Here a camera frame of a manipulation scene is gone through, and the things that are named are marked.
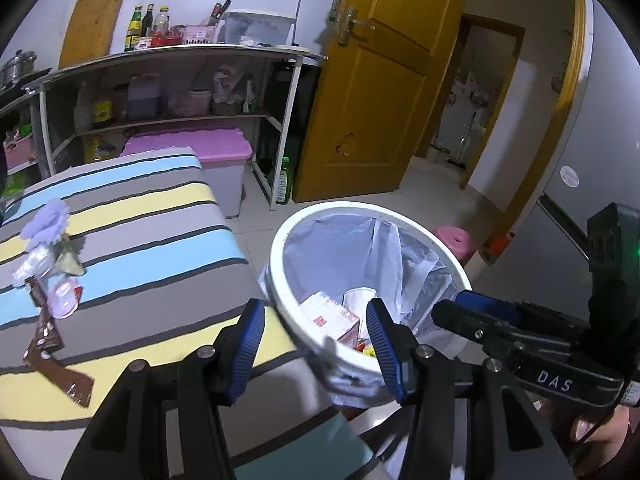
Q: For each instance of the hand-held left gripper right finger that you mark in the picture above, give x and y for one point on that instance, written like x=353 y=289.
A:
x=385 y=345

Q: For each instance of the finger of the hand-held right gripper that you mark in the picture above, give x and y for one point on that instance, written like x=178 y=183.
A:
x=460 y=317
x=480 y=302

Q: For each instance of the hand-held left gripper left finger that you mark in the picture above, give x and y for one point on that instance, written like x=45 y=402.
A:
x=247 y=345

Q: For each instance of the purple milk carton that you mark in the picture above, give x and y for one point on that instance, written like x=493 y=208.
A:
x=325 y=312

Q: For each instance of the white round bin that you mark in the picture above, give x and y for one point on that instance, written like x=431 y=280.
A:
x=285 y=280

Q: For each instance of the translucent bin liner bag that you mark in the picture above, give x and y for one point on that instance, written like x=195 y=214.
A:
x=350 y=240

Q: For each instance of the round pink-white cup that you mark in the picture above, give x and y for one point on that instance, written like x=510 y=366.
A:
x=65 y=299

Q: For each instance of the brown foil wrapper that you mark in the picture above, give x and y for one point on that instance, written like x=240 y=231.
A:
x=50 y=360

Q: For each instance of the purple fluffy sponge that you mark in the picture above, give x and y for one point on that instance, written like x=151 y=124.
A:
x=45 y=220

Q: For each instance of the person's right hand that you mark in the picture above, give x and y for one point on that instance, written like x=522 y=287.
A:
x=607 y=435

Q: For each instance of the pink plastic stool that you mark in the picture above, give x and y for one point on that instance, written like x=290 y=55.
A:
x=455 y=240

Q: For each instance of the grey box with pink lid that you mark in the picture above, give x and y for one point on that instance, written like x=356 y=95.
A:
x=220 y=180

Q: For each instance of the grey refrigerator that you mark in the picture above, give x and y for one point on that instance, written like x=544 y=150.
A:
x=590 y=135

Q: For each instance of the yellow wooden door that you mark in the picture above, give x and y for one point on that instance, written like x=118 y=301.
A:
x=380 y=110

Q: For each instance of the yellow oil bottle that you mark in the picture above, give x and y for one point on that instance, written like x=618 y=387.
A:
x=100 y=150

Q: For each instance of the pink tub with white lid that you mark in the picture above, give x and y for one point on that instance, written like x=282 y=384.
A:
x=192 y=104

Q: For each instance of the plastic jug of dark liquid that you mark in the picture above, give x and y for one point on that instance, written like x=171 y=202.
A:
x=144 y=100

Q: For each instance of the dark bottle with yellow label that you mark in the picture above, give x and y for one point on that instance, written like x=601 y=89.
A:
x=102 y=112

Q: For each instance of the white plastic bottle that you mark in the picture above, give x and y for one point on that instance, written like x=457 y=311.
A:
x=82 y=110

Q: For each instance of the pink plastic basket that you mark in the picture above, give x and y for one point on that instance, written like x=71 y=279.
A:
x=20 y=152

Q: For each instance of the metal shelf rack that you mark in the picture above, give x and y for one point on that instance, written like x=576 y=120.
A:
x=200 y=50

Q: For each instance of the pink utensil holder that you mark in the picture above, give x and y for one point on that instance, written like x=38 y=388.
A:
x=197 y=35

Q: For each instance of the clear plastic storage box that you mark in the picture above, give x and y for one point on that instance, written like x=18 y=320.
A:
x=260 y=30

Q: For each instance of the clear bottle with yellow cap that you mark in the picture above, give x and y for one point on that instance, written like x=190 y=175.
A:
x=161 y=22

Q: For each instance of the green glass bottle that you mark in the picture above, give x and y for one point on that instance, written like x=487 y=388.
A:
x=132 y=30

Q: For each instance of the dark sauce bottle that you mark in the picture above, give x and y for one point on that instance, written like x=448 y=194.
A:
x=147 y=22

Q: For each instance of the wooden cutting board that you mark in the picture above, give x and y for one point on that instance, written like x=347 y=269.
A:
x=92 y=25

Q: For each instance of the steel steamer pot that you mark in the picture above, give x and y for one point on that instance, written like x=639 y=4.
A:
x=20 y=65

